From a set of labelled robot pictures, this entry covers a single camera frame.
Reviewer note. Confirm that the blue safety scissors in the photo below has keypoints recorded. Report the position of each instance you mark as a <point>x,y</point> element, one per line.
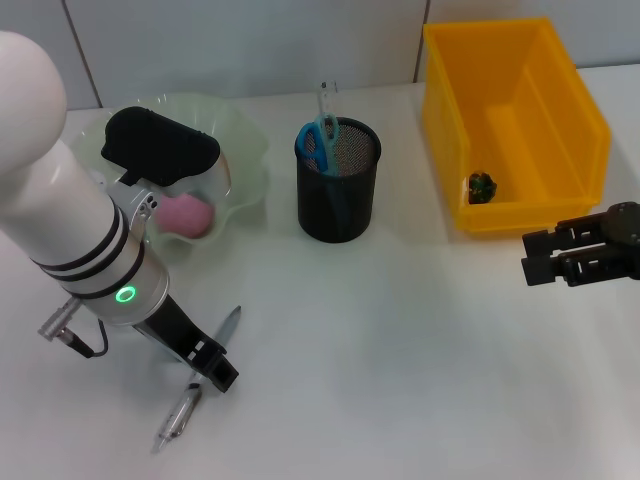
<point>320,145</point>

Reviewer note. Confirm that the pale green wavy fruit plate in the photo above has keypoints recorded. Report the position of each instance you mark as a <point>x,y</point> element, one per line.
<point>245,150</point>

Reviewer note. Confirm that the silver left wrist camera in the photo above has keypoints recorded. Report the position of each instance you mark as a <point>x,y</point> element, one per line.
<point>155,150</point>

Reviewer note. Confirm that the transparent plastic ruler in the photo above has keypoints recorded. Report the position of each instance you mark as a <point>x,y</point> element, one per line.
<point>327,97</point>

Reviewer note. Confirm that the green plastic wrapper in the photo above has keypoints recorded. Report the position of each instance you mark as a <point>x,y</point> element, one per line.
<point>482,189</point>

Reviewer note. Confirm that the pink peach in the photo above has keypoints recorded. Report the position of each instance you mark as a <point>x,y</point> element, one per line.
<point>185,215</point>

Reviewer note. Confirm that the yellow plastic storage bin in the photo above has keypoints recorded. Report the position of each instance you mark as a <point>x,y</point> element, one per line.
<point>500,75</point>

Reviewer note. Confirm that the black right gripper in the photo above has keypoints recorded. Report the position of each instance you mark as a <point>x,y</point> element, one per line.
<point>625,240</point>

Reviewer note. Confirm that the grey pen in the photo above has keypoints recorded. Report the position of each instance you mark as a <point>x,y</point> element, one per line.
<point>177,420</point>

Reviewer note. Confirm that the black mesh pen cup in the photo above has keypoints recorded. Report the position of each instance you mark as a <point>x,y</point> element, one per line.
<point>350,210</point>

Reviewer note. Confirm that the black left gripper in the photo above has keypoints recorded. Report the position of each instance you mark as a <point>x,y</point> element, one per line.
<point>170,327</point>

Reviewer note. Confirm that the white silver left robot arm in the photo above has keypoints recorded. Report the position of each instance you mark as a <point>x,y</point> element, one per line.
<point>50,190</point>

